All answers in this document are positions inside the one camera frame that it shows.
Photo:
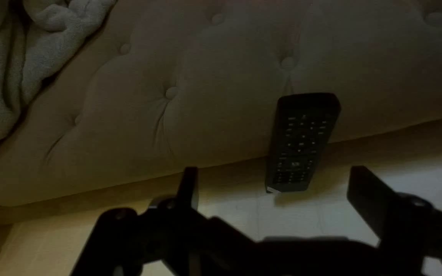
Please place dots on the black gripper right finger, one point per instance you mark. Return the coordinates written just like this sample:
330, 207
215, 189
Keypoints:
397, 219

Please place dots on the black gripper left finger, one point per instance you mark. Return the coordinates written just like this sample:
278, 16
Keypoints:
187, 190

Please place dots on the black remote control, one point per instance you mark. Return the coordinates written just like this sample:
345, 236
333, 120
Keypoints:
301, 127

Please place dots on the grey blanket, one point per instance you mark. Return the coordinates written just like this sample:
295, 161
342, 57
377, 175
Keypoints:
37, 39

